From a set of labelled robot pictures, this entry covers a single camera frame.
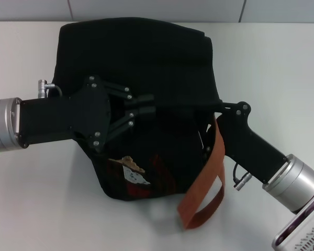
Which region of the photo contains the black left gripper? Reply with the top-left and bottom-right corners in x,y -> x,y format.
20,75 -> 157,153

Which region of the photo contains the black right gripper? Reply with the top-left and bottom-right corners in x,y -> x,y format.
200,101 -> 288,186

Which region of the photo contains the black food bag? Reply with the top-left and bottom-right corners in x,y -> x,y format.
52,17 -> 226,231

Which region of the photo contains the right gripper cable with plug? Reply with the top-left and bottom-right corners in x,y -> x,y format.
232,163 -> 252,189

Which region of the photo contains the gripper cable with plug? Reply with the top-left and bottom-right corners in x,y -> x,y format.
36,79 -> 63,99
232,163 -> 252,189

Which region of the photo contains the left gripper cable with plug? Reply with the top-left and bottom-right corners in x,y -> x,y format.
36,79 -> 63,99

